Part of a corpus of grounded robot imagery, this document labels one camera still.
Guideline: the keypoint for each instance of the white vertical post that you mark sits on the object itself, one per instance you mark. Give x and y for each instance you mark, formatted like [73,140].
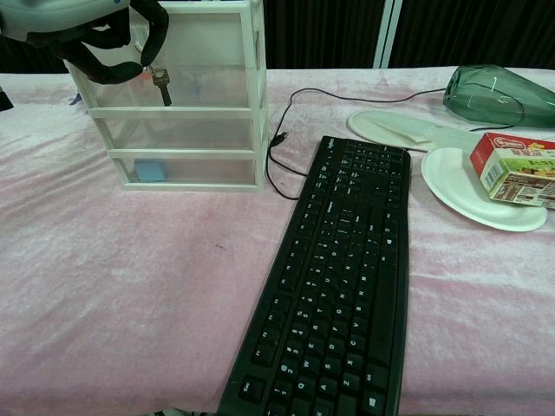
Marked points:
[387,33]

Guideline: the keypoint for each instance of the blue sticky note pad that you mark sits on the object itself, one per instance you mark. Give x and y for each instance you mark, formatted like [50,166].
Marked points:
[150,170]

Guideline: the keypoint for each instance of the black object at edge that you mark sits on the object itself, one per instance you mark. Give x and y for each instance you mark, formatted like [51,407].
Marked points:
[5,101]

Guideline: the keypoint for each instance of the white paper plate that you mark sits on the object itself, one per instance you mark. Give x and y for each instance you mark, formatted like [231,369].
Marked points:
[459,190]

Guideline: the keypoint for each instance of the red and green carton box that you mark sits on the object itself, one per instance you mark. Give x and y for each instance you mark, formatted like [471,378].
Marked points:
[516,173]

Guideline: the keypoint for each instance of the pink plush tablecloth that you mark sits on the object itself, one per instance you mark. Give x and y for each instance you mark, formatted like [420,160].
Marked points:
[130,281]

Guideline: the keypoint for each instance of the green glass vase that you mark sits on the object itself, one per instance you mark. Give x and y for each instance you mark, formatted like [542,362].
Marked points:
[490,96]

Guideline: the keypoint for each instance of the black curtain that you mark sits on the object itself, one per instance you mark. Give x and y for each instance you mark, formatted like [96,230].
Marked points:
[468,30]

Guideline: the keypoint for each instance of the white slipper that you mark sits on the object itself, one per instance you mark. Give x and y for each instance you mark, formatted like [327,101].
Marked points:
[390,128]

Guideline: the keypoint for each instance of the black computer keyboard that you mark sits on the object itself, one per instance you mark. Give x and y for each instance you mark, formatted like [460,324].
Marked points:
[338,277]

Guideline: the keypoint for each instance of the white plastic drawer unit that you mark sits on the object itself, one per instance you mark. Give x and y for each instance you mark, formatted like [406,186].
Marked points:
[182,112]

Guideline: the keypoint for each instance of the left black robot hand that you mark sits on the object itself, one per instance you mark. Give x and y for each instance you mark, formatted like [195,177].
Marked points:
[104,34]

